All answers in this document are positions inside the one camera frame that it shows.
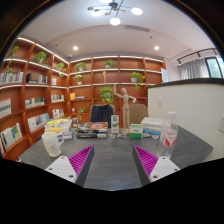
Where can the potted plant right shelf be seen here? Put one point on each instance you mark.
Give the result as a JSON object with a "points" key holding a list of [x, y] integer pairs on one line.
{"points": [[137, 79]]}

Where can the clear plastic water bottle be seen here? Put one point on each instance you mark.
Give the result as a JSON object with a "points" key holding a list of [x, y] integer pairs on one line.
{"points": [[168, 136]]}

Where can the white flat boxes stack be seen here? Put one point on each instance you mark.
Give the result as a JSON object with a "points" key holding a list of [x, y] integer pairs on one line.
{"points": [[152, 125]]}

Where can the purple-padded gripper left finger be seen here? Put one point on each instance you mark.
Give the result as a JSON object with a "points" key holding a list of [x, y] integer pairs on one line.
{"points": [[75, 167]]}

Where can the hanging green plant centre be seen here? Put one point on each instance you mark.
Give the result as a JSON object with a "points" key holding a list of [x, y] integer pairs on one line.
{"points": [[107, 95]]}

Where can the grey window curtain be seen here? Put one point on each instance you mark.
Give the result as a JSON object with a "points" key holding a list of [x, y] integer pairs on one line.
{"points": [[194, 69]]}

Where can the orange wooden bookshelf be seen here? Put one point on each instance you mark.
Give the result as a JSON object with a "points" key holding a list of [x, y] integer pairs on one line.
{"points": [[31, 92]]}

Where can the stack of dark books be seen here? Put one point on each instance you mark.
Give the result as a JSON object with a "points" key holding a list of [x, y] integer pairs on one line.
{"points": [[92, 130]]}

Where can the stack of colourful books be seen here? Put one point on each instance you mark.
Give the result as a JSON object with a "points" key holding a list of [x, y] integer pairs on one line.
{"points": [[60, 126]]}

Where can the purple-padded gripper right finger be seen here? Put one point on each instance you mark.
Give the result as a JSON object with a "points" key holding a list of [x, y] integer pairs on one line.
{"points": [[150, 167]]}

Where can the dark blue chair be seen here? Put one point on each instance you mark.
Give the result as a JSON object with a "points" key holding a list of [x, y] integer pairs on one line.
{"points": [[101, 113]]}

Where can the tall green white carton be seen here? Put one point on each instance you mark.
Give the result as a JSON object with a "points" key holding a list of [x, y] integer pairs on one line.
{"points": [[115, 124]]}

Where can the ceiling chandelier lamp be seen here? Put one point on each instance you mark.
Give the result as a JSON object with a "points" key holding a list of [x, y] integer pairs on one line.
{"points": [[112, 8]]}

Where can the green white small box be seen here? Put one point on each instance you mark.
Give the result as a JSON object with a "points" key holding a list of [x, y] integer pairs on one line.
{"points": [[136, 131]]}

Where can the potted plant upper left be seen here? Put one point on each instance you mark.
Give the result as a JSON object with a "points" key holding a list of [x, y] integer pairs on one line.
{"points": [[41, 57]]}

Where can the white ceramic mug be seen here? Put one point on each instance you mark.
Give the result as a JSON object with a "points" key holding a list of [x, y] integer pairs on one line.
{"points": [[52, 142]]}

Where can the wooden artist mannequin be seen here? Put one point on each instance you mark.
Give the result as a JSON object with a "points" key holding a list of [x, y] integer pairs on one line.
{"points": [[125, 109]]}

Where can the tan chair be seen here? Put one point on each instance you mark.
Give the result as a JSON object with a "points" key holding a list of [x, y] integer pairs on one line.
{"points": [[137, 113]]}

